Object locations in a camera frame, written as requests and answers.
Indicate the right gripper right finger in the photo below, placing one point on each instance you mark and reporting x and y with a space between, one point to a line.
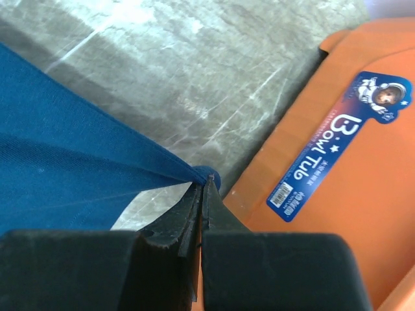
245 270

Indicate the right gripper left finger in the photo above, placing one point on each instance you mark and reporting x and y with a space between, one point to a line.
155 268

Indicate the dark blue t-shirt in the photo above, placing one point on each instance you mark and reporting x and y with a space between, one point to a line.
65 163

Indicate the orange plastic bin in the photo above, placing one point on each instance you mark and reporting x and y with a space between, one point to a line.
368 195

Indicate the blue bowl tub sticker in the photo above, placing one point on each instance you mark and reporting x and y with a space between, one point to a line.
370 95

